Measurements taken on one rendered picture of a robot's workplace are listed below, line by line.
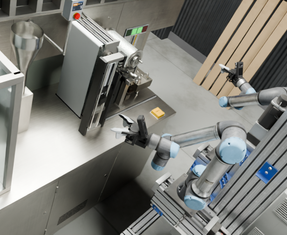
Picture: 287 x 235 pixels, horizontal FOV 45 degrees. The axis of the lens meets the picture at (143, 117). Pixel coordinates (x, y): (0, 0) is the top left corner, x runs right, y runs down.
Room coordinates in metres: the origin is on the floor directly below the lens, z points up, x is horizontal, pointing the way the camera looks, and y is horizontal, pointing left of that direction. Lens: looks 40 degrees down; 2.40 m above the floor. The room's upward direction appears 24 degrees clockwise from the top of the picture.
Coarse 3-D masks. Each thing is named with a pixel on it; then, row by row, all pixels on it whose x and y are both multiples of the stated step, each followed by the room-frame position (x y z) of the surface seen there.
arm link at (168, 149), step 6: (162, 138) 1.29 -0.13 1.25; (162, 144) 1.26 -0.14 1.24; (168, 144) 1.27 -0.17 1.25; (174, 144) 1.29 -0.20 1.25; (156, 150) 1.25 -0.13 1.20; (162, 150) 1.24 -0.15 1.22; (168, 150) 1.25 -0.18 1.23; (174, 150) 1.26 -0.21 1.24; (162, 156) 1.24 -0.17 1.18; (168, 156) 1.25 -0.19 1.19; (174, 156) 1.25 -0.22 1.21
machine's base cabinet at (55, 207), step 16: (160, 128) 1.96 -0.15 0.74; (128, 144) 1.63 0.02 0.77; (96, 160) 1.38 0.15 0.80; (112, 160) 1.53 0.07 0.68; (128, 160) 1.73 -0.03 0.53; (144, 160) 1.97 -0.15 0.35; (80, 176) 1.28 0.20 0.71; (96, 176) 1.43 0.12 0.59; (112, 176) 1.61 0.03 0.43; (128, 176) 1.83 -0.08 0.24; (48, 192) 1.08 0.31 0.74; (64, 192) 1.19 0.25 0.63; (80, 192) 1.33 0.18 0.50; (96, 192) 1.50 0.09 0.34; (112, 192) 1.71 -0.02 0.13; (16, 208) 0.90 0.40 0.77; (32, 208) 0.99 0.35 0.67; (48, 208) 1.11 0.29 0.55; (64, 208) 1.23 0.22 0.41; (80, 208) 1.39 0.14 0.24; (0, 224) 0.83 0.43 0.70; (16, 224) 0.91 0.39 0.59; (32, 224) 1.02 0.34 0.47; (48, 224) 1.14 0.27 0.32; (64, 224) 1.29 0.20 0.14
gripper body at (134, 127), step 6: (132, 126) 1.29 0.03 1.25; (138, 132) 1.26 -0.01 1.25; (150, 132) 1.30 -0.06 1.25; (126, 138) 1.24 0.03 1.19; (132, 138) 1.26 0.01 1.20; (138, 138) 1.27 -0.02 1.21; (144, 138) 1.27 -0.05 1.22; (132, 144) 1.24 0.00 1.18; (138, 144) 1.26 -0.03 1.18; (144, 144) 1.26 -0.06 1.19
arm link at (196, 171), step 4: (196, 168) 1.41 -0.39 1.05; (200, 168) 1.42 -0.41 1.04; (204, 168) 1.44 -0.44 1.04; (192, 172) 1.40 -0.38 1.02; (196, 172) 1.38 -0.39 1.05; (200, 172) 1.39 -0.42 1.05; (188, 176) 1.41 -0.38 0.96; (192, 176) 1.37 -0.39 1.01; (196, 176) 1.37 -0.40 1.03; (188, 180) 1.36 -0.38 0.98
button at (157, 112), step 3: (156, 108) 1.92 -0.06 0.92; (153, 111) 1.88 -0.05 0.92; (156, 111) 1.89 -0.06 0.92; (159, 111) 1.90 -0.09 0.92; (162, 111) 1.92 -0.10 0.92; (153, 114) 1.87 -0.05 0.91; (156, 114) 1.86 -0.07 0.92; (159, 114) 1.87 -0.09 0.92; (162, 114) 1.89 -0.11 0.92; (159, 117) 1.87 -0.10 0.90
